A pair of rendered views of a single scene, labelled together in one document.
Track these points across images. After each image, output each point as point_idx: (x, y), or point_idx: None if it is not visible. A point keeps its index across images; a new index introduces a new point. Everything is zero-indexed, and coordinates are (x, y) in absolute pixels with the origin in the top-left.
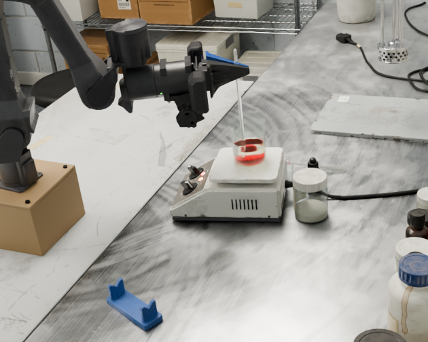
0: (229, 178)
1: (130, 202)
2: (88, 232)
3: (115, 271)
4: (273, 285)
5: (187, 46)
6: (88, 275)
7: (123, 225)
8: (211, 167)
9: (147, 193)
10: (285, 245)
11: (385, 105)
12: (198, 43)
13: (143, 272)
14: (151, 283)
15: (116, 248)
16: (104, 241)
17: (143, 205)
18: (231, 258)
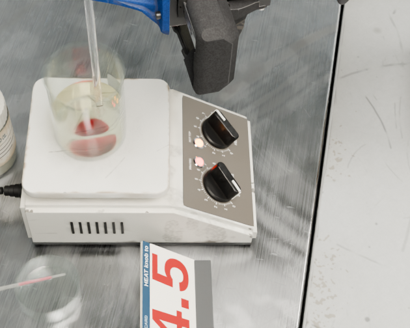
0: (127, 80)
1: (351, 191)
2: (386, 103)
3: (293, 21)
4: (51, 2)
5: (235, 30)
6: (330, 12)
7: (332, 122)
8: (181, 165)
9: (330, 223)
10: (34, 77)
11: None
12: (199, 11)
13: (250, 20)
14: None
15: (315, 66)
16: (345, 83)
17: (321, 183)
18: (120, 51)
